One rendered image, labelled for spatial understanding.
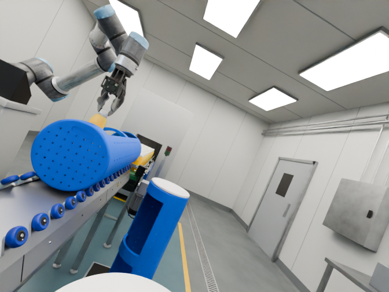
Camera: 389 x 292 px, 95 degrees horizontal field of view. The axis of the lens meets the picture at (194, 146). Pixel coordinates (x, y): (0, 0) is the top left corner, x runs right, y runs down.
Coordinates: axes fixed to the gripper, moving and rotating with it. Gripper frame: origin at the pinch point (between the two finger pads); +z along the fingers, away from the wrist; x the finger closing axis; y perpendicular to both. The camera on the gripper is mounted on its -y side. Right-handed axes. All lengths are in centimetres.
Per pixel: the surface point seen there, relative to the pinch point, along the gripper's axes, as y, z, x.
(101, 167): 10.8, 20.3, 12.1
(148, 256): -20, 66, 50
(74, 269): -69, 126, 8
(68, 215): 19.8, 37.5, 11.7
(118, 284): 54, 26, 34
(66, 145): 10.8, 18.1, -2.9
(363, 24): -87, -211, 167
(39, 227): 36, 34, 11
